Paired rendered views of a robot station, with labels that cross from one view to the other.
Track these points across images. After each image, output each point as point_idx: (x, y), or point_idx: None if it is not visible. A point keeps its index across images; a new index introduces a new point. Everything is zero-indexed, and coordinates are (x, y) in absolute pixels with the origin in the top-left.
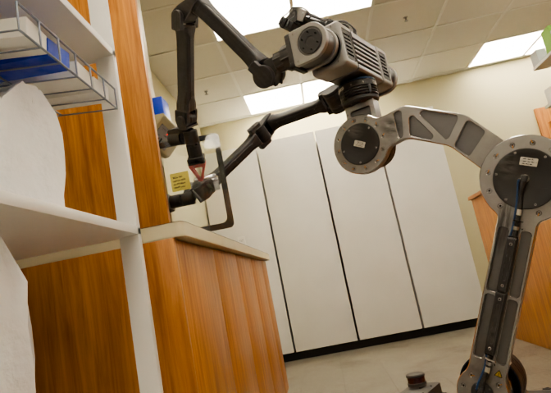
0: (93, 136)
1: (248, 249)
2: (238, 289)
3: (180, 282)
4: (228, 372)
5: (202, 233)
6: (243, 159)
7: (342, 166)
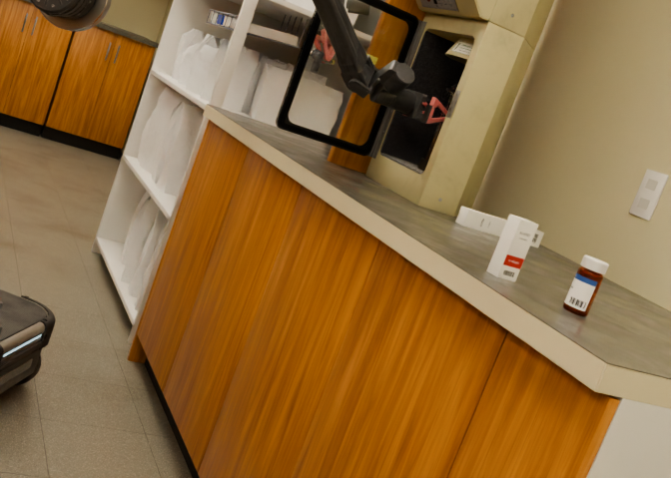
0: None
1: (327, 190)
2: (271, 231)
3: (199, 149)
4: (197, 264)
5: (219, 118)
6: (315, 6)
7: (98, 23)
